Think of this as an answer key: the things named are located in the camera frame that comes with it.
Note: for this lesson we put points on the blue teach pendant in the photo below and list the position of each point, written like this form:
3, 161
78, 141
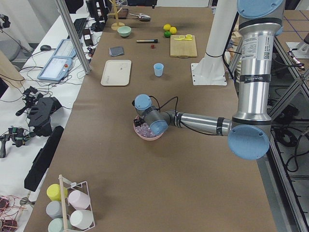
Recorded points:
65, 49
55, 69

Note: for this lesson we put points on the cream rabbit serving tray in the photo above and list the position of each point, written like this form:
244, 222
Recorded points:
116, 73

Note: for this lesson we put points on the light blue plastic cup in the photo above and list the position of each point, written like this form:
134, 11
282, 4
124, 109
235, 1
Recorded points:
158, 69

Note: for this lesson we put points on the metal ice scoop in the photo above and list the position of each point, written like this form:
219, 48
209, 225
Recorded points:
142, 17

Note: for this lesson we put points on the black keyboard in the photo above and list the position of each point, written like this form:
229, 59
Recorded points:
80, 25

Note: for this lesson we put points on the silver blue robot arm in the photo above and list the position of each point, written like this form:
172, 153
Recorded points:
249, 129

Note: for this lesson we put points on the yellow lemon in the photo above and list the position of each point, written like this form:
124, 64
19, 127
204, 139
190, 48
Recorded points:
173, 30
166, 27

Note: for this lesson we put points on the steel muddler black tip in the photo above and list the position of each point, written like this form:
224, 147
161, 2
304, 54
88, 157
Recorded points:
148, 41

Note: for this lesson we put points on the pink plastic cup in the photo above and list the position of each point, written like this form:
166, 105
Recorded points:
79, 200

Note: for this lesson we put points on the grey folded cloth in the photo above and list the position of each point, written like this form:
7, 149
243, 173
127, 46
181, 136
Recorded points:
116, 51

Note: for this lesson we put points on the wooden cup tree stand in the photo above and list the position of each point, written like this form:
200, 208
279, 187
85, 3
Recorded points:
116, 10

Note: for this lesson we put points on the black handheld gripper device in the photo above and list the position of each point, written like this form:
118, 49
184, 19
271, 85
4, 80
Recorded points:
40, 110

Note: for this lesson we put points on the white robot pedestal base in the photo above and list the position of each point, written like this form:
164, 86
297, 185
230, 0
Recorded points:
210, 70

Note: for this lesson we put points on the pink bowl of ice cubes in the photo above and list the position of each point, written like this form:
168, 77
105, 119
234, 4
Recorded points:
144, 132

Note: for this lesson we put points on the green lime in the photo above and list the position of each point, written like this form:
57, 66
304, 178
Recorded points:
167, 34

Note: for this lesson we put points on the mint green bowl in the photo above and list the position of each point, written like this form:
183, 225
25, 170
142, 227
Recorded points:
124, 31

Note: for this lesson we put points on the white wire cup rack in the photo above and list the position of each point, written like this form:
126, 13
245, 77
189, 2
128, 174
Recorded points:
66, 187

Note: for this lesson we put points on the bamboo cutting board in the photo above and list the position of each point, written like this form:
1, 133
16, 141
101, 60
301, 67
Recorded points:
183, 49

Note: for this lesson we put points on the grey plastic cup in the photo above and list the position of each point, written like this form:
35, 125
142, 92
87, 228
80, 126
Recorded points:
54, 209

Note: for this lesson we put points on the black computer mouse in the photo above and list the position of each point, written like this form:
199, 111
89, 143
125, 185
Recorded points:
45, 47

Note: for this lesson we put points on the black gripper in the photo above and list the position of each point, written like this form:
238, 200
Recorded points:
138, 123

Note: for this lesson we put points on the mint plastic cup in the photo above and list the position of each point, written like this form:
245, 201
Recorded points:
56, 225

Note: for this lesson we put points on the lemon half slice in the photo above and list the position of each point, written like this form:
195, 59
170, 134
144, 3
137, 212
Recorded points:
188, 36

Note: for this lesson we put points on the aluminium frame post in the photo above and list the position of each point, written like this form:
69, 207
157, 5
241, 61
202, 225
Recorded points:
65, 15

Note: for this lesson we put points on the white plastic cup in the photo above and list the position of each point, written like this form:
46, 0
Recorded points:
81, 219

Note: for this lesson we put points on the black long bar device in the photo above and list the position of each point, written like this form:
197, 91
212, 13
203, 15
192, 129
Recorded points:
43, 160

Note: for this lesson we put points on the yellow plastic knife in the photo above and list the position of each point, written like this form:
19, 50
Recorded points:
183, 39

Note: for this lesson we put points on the yellow plastic cup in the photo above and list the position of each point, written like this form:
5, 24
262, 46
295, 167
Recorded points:
53, 192

